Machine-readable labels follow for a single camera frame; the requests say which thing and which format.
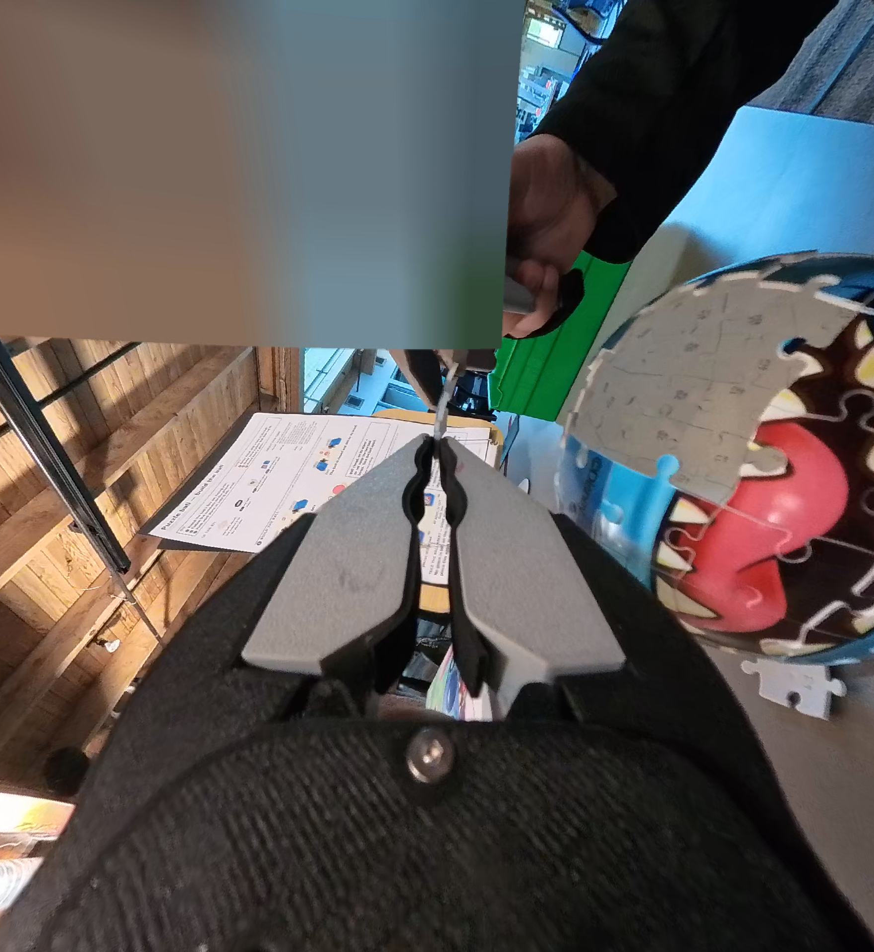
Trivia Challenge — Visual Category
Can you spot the black metal rail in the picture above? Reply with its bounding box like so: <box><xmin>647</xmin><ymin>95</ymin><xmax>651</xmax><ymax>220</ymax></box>
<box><xmin>0</xmin><ymin>333</ymin><xmax>164</xmax><ymax>642</ymax></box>

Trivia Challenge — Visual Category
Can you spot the person's right forearm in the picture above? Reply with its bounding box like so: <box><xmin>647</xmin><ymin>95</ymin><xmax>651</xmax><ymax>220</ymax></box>
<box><xmin>529</xmin><ymin>0</ymin><xmax>843</xmax><ymax>265</ymax></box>

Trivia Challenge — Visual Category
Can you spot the white puzzle piece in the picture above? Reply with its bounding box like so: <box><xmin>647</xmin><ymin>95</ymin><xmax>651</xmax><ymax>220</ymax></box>
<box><xmin>431</xmin><ymin>363</ymin><xmax>462</xmax><ymax>447</ymax></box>
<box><xmin>740</xmin><ymin>654</ymin><xmax>850</xmax><ymax>721</ymax></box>

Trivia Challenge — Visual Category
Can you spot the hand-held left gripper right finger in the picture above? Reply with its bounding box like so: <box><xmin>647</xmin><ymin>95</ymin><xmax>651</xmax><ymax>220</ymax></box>
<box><xmin>439</xmin><ymin>437</ymin><xmax>627</xmax><ymax>721</ymax></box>

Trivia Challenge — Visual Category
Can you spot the white instruction sheet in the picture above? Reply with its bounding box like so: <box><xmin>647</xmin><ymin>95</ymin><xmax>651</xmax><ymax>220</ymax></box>
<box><xmin>145</xmin><ymin>411</ymin><xmax>499</xmax><ymax>555</ymax></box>

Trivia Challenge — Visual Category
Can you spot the blue puzzle ball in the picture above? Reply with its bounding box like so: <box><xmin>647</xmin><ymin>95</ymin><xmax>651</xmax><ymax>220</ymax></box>
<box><xmin>556</xmin><ymin>251</ymin><xmax>874</xmax><ymax>666</ymax></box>

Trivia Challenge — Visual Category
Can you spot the person's right hand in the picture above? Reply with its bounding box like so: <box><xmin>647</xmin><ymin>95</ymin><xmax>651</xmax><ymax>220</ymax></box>
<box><xmin>504</xmin><ymin>134</ymin><xmax>619</xmax><ymax>339</ymax></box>

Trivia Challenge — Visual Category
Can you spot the green plastic bin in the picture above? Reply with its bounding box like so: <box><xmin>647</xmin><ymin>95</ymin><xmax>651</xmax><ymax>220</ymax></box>
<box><xmin>492</xmin><ymin>249</ymin><xmax>631</xmax><ymax>421</ymax></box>

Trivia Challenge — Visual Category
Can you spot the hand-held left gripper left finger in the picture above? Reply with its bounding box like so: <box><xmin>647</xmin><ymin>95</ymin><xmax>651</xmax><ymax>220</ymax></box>
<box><xmin>240</xmin><ymin>435</ymin><xmax>438</xmax><ymax>696</ymax></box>

